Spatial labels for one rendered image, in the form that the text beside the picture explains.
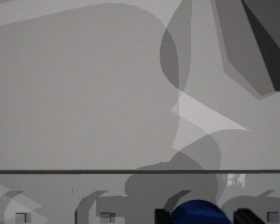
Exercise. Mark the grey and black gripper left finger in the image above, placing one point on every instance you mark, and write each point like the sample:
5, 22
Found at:
162, 217

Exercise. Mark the grey button panel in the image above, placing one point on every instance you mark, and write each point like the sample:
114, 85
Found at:
264, 19

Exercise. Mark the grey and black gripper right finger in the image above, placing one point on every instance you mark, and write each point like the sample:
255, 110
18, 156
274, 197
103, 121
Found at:
246, 216

